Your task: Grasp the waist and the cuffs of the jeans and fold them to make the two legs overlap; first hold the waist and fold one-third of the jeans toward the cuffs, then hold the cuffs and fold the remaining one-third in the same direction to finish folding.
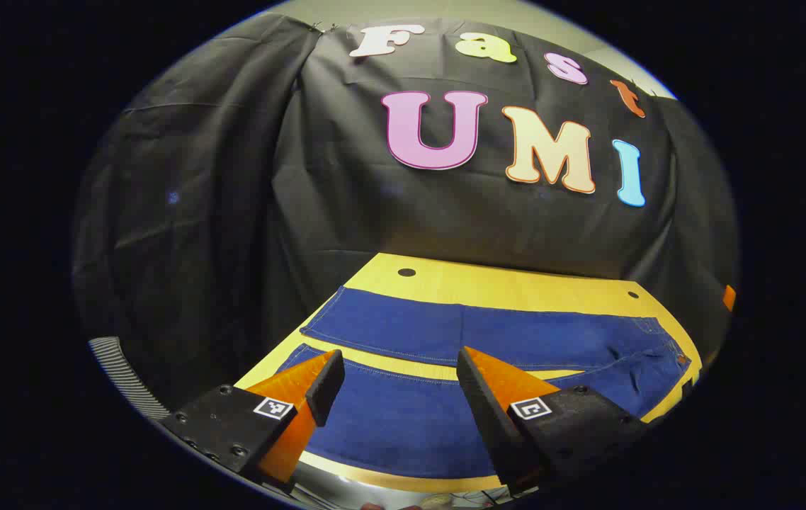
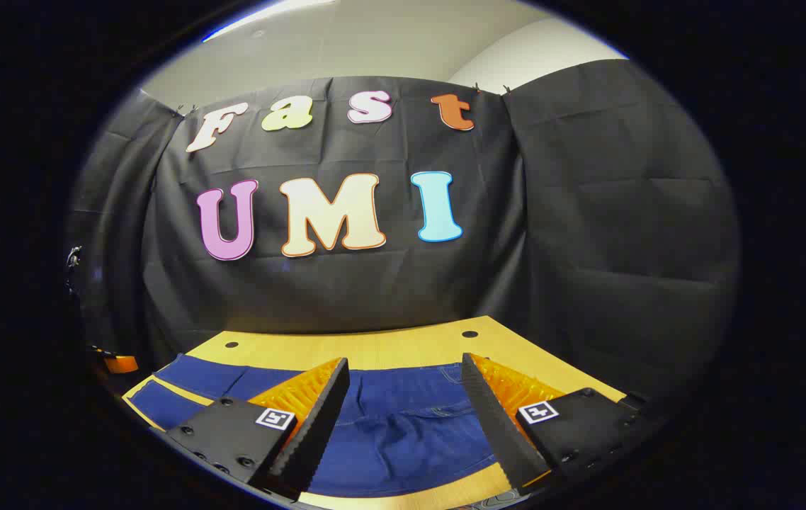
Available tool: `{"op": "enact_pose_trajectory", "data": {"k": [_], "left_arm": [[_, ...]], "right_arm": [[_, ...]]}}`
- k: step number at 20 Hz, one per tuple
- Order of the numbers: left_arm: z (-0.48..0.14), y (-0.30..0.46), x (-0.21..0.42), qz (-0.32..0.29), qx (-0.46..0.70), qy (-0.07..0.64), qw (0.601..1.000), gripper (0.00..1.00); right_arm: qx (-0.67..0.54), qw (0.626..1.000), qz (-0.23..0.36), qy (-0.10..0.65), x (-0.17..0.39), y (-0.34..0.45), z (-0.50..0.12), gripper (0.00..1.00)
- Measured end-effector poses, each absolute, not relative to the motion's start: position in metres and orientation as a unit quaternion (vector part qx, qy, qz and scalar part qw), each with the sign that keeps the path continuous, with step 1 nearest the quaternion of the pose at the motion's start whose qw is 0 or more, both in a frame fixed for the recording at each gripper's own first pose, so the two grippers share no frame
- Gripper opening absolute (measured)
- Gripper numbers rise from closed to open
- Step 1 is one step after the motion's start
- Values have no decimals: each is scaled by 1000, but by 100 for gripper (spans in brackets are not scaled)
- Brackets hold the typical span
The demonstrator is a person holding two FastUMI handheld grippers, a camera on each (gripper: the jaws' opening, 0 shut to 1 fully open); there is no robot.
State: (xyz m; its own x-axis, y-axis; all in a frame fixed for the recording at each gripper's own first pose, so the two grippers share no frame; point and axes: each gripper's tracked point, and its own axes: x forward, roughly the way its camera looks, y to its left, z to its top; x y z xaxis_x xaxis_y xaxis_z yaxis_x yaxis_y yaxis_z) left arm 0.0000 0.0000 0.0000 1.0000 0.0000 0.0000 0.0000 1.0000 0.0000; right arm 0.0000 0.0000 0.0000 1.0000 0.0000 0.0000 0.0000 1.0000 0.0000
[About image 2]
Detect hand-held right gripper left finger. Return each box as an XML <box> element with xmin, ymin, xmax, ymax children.
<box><xmin>161</xmin><ymin>358</ymin><xmax>351</xmax><ymax>501</ymax></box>

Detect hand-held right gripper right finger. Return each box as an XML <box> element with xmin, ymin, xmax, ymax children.
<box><xmin>460</xmin><ymin>352</ymin><xmax>652</xmax><ymax>493</ymax></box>

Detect blue denim jeans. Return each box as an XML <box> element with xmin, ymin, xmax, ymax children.
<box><xmin>125</xmin><ymin>353</ymin><xmax>517</xmax><ymax>498</ymax></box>

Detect black backdrop cloth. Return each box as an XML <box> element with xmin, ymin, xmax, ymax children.
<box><xmin>67</xmin><ymin>60</ymin><xmax>740</xmax><ymax>406</ymax></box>

